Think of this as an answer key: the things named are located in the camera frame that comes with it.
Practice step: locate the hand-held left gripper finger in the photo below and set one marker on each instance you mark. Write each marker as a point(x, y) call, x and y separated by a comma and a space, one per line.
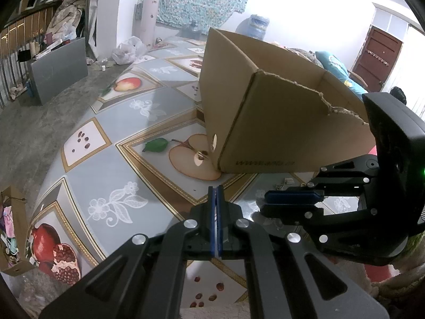
point(212, 229)
point(219, 229)

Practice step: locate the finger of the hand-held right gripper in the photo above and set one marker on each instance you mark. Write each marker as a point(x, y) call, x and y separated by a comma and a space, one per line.
point(292, 196)
point(289, 212)

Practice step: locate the brown cardboard box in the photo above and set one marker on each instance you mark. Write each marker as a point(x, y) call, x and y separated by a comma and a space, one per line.
point(282, 123)

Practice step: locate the wooden chair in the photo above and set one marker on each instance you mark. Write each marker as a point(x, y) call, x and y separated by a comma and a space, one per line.
point(358, 77)

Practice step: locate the brown wooden door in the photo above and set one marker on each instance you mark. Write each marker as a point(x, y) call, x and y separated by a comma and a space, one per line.
point(378, 56)

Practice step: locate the blue printed pillow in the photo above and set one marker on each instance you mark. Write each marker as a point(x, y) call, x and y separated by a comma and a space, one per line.
point(335, 64)

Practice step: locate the blue water jug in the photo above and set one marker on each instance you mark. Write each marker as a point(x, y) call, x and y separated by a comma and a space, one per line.
point(255, 26)

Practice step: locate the small open cardboard box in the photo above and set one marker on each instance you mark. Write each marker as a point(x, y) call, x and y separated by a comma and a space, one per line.
point(18, 212)

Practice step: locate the white plastic bag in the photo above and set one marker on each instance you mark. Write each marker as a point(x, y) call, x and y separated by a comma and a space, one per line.
point(128, 50)

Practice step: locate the hanging floral cloth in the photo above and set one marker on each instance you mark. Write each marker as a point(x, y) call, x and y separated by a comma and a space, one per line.
point(199, 0)

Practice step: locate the grey board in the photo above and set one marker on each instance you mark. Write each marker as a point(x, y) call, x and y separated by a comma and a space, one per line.
point(56, 73)

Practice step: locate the pink paper roll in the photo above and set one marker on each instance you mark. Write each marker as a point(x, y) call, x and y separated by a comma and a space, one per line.
point(149, 16)

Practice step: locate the pile of clothes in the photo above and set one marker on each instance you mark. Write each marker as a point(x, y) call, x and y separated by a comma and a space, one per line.
point(66, 20)

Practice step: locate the metal stair railing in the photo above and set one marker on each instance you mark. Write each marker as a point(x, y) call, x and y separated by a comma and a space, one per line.
point(20, 46)

